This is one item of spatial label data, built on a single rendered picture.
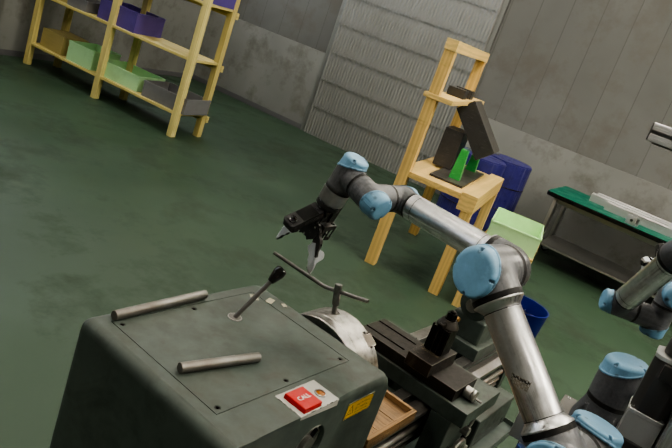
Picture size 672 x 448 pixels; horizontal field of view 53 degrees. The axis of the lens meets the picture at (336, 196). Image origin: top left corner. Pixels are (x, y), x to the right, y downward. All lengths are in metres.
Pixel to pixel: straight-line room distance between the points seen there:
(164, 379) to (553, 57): 8.61
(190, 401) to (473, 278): 0.64
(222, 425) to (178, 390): 0.12
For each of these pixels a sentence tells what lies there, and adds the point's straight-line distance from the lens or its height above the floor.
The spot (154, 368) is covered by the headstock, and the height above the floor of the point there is 1.25.
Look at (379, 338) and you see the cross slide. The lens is 2.52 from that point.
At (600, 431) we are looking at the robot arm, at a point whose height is 1.40.
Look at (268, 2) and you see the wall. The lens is 11.72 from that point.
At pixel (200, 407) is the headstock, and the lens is 1.35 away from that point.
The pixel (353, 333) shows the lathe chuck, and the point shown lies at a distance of 1.89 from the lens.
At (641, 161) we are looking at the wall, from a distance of 9.37.
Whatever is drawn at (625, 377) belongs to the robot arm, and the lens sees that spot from 2.07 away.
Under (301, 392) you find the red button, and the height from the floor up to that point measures 1.27.
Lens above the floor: 2.03
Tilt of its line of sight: 15 degrees down
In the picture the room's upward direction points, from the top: 20 degrees clockwise
